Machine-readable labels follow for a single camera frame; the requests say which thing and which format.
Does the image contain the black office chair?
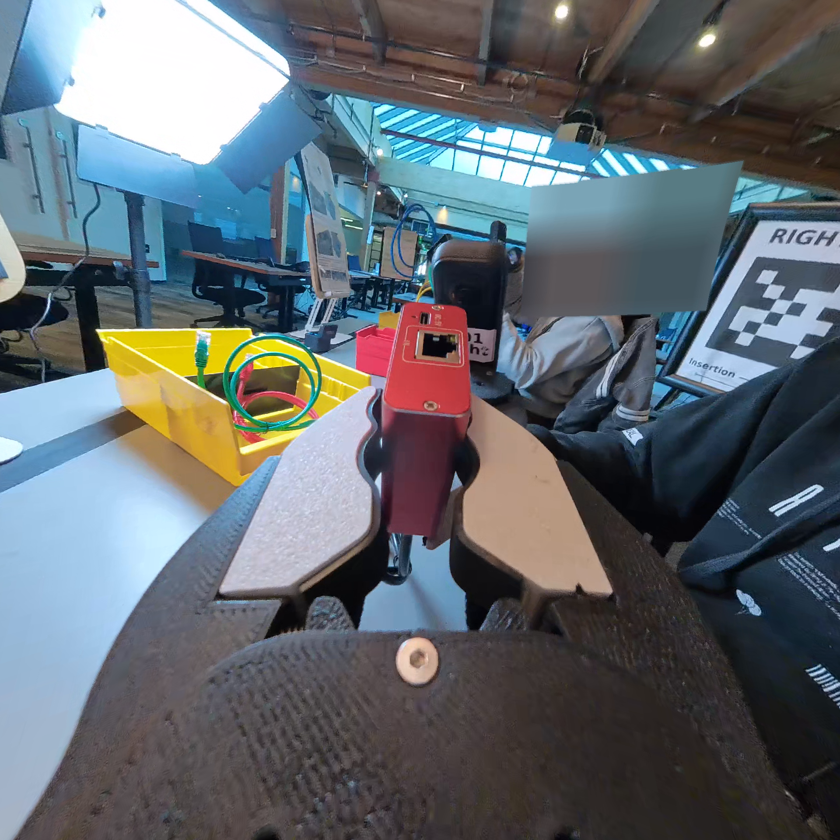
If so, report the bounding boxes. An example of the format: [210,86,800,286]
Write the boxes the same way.
[187,221,266,327]

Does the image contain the yellow plastic bin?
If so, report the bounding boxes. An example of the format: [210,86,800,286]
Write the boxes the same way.
[96,327,372,487]

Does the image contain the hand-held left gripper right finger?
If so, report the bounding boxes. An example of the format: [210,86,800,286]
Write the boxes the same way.
[425,395,615,627]

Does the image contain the green ethernet cable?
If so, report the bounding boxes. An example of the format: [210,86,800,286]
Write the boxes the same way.
[193,330,324,432]

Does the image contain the red ethernet port box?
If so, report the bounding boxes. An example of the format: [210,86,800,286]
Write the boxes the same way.
[381,302,473,534]

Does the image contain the studio light panel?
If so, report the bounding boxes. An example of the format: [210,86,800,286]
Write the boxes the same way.
[0,0,329,330]

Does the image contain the red plastic bin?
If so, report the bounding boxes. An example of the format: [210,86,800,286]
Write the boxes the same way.
[355,326,399,378]

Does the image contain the wooden display board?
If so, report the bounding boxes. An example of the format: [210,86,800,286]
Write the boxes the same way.
[379,225,419,284]

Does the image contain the red ethernet cable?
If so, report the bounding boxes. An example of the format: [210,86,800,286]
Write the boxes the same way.
[230,360,320,439]

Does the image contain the poster board on stand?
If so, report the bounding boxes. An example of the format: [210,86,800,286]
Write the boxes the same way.
[300,142,353,342]

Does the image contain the person's right forearm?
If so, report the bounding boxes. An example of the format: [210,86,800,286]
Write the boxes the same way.
[528,338,840,546]

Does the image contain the framed tag sign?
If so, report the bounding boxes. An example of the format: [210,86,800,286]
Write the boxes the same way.
[658,201,840,396]

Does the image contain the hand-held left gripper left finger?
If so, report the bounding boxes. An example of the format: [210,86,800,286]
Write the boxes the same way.
[218,386,389,627]

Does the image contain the person's black hoodie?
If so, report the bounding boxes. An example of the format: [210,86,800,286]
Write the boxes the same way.
[676,394,840,811]

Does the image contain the wooden office desk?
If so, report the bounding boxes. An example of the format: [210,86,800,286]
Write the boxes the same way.
[13,231,160,371]
[180,248,395,332]

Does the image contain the ceiling projector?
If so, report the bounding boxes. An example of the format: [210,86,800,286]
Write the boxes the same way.
[555,107,609,148]

